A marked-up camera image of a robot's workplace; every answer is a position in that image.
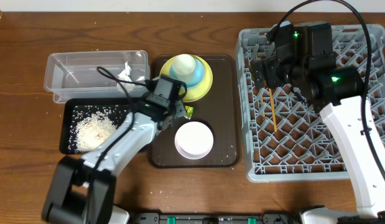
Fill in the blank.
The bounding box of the green snack wrapper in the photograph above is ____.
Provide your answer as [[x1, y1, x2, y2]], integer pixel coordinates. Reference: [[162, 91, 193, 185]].
[[184, 106, 194, 119]]

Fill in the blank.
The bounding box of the white tissue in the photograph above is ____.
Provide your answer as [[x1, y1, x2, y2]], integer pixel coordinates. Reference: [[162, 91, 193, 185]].
[[117, 62, 135, 91]]

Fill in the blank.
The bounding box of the white pink bowl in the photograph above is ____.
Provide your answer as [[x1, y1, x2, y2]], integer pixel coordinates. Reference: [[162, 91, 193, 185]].
[[174, 121, 214, 160]]

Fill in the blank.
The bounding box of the cream plastic cup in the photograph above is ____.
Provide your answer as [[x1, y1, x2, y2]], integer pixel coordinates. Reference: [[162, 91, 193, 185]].
[[171, 54, 196, 78]]

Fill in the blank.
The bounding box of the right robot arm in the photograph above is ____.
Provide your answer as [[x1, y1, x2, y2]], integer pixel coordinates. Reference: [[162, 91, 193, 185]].
[[249, 44, 385, 223]]

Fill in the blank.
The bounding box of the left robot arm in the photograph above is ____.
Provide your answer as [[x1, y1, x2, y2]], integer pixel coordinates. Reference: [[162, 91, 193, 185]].
[[41, 96, 187, 223]]

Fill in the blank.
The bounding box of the grey dishwasher rack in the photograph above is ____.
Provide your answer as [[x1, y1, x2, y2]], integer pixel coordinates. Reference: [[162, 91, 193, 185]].
[[235, 24, 385, 183]]

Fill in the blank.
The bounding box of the yellow plate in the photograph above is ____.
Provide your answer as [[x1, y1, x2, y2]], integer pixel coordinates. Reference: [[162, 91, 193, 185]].
[[160, 54, 213, 103]]

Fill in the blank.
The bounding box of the clear plastic bin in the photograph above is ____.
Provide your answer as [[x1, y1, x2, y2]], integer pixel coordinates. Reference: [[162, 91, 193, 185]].
[[44, 50, 151, 104]]

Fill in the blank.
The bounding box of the light blue bowl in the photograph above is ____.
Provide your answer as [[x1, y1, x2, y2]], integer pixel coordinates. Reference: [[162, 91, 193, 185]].
[[169, 58, 205, 88]]

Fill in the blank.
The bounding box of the brown serving tray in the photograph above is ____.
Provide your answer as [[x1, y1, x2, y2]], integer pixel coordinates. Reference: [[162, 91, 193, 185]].
[[147, 54, 241, 169]]

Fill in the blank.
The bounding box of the pile of rice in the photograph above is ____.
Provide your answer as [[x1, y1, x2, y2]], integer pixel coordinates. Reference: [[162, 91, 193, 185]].
[[75, 111, 117, 152]]

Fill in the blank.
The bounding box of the black tray bin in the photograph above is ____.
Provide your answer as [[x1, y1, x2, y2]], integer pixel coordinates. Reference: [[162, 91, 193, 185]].
[[59, 98, 129, 154]]

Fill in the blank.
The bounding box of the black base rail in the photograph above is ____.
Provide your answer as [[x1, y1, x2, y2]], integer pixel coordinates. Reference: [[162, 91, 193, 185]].
[[128, 213, 300, 224]]

